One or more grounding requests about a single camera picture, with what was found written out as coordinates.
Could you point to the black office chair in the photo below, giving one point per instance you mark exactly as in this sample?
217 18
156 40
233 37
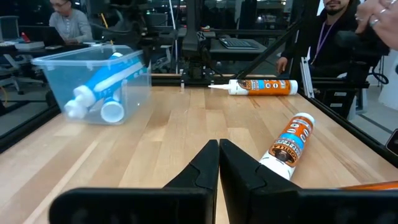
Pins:
367 49

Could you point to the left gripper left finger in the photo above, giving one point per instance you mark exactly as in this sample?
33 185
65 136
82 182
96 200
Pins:
140 208

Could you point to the grey office chair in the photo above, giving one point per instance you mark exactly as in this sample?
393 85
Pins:
9 28

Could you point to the black frame post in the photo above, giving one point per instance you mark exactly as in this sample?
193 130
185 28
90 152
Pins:
298 31

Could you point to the black diagonal frame brace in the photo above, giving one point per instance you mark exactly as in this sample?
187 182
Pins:
267 51

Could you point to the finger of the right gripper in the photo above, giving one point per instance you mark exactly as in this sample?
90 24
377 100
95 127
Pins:
147 59

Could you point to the small red object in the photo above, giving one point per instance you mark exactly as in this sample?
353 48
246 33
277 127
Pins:
26 37

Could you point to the black keyboard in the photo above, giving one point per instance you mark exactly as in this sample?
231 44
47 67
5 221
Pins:
237 43

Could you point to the small black device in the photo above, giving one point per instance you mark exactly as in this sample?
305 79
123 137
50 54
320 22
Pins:
393 143

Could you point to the silver aluminium extrusion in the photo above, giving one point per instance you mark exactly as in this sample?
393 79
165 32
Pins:
306 77

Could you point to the translucent plastic storage box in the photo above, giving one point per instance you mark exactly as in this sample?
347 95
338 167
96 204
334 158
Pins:
62 71

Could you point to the orange Gorilla sealant tube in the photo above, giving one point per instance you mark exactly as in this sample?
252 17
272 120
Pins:
267 87
373 186
289 146

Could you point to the person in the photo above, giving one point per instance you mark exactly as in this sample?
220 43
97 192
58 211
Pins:
335 34
74 28

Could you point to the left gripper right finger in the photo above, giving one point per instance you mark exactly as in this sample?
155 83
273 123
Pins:
311 208

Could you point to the person's hand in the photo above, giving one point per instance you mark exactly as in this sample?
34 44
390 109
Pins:
385 25

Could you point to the white flat box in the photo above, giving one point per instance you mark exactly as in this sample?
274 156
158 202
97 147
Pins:
31 45

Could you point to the black laptop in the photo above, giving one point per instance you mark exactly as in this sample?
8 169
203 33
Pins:
37 35

